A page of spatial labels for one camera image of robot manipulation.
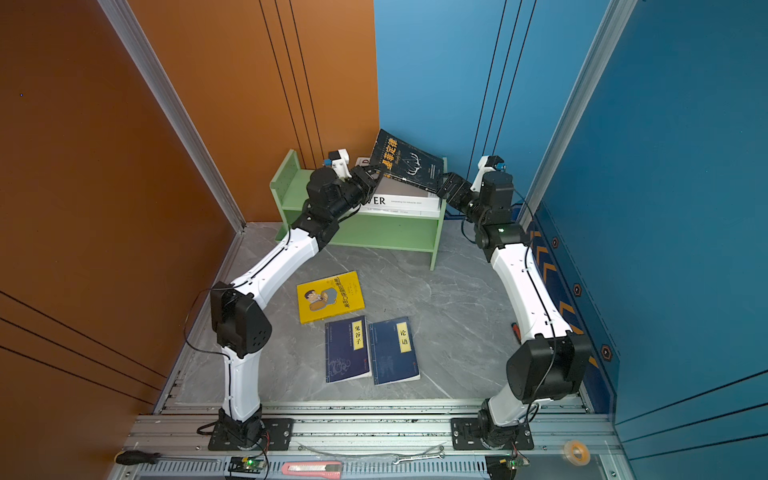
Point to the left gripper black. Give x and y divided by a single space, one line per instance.
362 183

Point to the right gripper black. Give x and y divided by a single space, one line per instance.
455 180

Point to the white book with brown blocks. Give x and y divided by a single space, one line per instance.
399 212

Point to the black book with gold title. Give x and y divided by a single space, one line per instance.
403 162

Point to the white LOVER magazine book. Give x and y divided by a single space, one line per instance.
396 195

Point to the dark blue book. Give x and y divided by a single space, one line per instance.
346 350
393 355

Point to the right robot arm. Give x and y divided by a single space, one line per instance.
552 359

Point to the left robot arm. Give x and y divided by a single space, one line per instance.
238 309

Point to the green wooden two-tier shelf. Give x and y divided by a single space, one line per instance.
409 231

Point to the yellow book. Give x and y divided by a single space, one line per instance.
329 297

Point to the silver open-end wrench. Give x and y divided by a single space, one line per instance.
428 455

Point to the right green circuit board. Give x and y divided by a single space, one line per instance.
505 467

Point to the green circuit board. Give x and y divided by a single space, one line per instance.
505 467
247 468

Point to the roll of clear tape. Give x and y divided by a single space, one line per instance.
576 453

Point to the red utility knife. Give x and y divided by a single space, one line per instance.
331 470

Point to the left green circuit board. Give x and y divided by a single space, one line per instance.
247 468

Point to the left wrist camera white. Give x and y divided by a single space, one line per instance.
338 161

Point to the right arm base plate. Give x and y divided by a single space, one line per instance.
471 434

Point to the aluminium rail frame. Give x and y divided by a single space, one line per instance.
367 436

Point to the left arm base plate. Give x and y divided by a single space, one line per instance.
270 434

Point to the black handled screwdriver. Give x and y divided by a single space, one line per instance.
136 457

